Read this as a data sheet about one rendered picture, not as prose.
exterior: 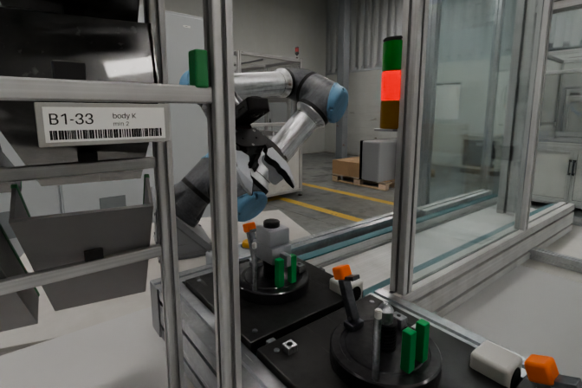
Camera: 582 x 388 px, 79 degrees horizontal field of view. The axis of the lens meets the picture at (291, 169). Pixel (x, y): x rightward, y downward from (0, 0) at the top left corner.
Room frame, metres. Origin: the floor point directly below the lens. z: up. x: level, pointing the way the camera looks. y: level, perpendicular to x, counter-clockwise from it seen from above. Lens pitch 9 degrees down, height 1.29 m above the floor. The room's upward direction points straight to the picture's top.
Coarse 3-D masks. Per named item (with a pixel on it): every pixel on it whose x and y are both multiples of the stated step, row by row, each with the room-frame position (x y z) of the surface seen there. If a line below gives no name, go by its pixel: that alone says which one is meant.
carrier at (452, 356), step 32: (320, 320) 0.50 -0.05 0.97; (384, 320) 0.41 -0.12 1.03; (416, 320) 0.50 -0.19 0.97; (320, 352) 0.43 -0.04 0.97; (352, 352) 0.40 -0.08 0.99; (384, 352) 0.40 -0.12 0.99; (416, 352) 0.39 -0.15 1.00; (448, 352) 0.43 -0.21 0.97; (480, 352) 0.40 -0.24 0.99; (512, 352) 0.40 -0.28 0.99; (288, 384) 0.38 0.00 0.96; (320, 384) 0.37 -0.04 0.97; (352, 384) 0.36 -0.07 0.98; (384, 384) 0.35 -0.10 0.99; (416, 384) 0.35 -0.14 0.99; (448, 384) 0.37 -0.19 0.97; (480, 384) 0.37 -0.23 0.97; (512, 384) 0.37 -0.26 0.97
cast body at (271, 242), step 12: (264, 228) 0.60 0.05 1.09; (276, 228) 0.60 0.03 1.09; (288, 228) 0.61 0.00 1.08; (264, 240) 0.59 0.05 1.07; (276, 240) 0.59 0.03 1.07; (288, 240) 0.61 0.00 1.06; (264, 252) 0.59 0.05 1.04; (276, 252) 0.58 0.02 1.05; (288, 252) 0.60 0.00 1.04; (288, 264) 0.57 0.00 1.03
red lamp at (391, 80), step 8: (384, 72) 0.63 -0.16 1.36; (392, 72) 0.62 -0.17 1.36; (400, 72) 0.61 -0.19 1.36; (384, 80) 0.63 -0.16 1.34; (392, 80) 0.62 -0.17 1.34; (400, 80) 0.61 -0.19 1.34; (384, 88) 0.63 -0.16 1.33; (392, 88) 0.62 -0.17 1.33; (384, 96) 0.63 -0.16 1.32; (392, 96) 0.62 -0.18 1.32
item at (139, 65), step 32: (0, 32) 0.29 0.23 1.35; (32, 32) 0.30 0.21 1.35; (64, 32) 0.31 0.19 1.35; (96, 32) 0.32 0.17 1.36; (128, 32) 0.33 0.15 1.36; (0, 64) 0.28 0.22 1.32; (32, 64) 0.29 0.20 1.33; (96, 64) 0.31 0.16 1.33; (128, 64) 0.32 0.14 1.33; (0, 128) 0.32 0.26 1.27; (32, 128) 0.33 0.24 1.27; (32, 160) 0.40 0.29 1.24; (64, 160) 0.41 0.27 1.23
